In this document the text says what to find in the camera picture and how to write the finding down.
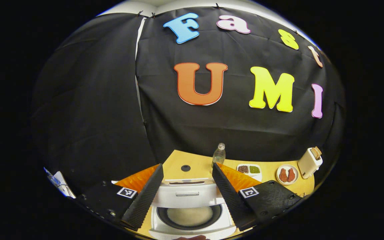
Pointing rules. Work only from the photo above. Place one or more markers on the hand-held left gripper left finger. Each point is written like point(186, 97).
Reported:
point(145, 196)

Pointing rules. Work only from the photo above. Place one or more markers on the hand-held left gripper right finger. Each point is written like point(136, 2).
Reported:
point(227, 196)

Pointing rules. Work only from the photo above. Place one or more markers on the white rice cooker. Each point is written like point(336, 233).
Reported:
point(185, 198)

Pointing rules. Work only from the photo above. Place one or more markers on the white rice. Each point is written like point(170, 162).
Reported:
point(190, 216)

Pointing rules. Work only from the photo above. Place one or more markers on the white compartment dish with beans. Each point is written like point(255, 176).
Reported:
point(249, 170)

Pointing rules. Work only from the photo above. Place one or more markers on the clear plastic water bottle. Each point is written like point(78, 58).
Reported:
point(218, 156)

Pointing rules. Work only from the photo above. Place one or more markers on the black table grommet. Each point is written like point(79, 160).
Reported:
point(185, 168)

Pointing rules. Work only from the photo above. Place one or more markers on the brown meat piece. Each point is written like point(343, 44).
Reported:
point(282, 175)
point(291, 175)

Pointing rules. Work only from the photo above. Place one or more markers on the white round plate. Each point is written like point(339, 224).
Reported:
point(298, 174)

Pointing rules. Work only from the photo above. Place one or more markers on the white toaster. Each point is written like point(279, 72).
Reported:
point(307, 165)

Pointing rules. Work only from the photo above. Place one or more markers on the white paper sheets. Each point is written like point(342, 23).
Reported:
point(60, 181)

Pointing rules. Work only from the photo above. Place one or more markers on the black backdrop cloth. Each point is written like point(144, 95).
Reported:
point(95, 116)

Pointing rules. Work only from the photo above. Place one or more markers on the toasted bread slice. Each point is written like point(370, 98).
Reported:
point(316, 152)

